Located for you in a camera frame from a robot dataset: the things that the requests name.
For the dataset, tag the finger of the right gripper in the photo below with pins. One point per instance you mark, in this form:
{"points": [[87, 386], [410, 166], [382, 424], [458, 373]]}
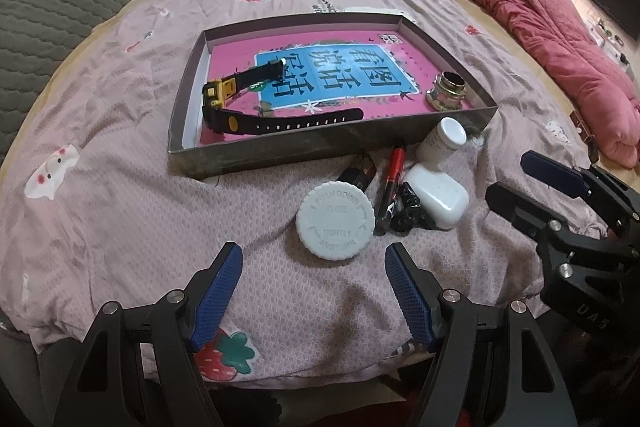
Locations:
{"points": [[531, 218], [574, 182]]}

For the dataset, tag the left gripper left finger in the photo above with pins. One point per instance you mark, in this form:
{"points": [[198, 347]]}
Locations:
{"points": [[136, 366]]}

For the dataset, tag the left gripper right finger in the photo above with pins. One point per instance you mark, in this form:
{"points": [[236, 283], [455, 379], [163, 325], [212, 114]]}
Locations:
{"points": [[492, 365]]}

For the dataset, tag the white earbuds case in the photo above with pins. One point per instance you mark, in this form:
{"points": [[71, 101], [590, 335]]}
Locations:
{"points": [[442, 197]]}

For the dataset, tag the black key bundle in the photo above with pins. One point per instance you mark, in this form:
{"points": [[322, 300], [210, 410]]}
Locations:
{"points": [[409, 214]]}

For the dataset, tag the brass metal fitting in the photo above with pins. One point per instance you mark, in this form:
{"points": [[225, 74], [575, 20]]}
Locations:
{"points": [[447, 93]]}

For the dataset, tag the black gold lighter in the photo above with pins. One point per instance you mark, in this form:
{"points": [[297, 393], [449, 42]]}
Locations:
{"points": [[360, 172]]}

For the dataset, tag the large white jar lid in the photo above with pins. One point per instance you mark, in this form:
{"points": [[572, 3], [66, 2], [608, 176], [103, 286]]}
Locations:
{"points": [[335, 221]]}

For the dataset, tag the small white pill bottle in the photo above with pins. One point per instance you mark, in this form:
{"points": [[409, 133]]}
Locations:
{"points": [[442, 141]]}

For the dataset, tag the pink patterned bed sheet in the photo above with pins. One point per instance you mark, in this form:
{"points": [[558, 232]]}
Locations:
{"points": [[90, 211]]}

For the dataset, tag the red quilted comforter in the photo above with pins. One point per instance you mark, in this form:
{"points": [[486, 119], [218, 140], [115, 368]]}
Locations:
{"points": [[553, 33]]}

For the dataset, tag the pink blue book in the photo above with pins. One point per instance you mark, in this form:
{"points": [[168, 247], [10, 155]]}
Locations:
{"points": [[383, 72]]}

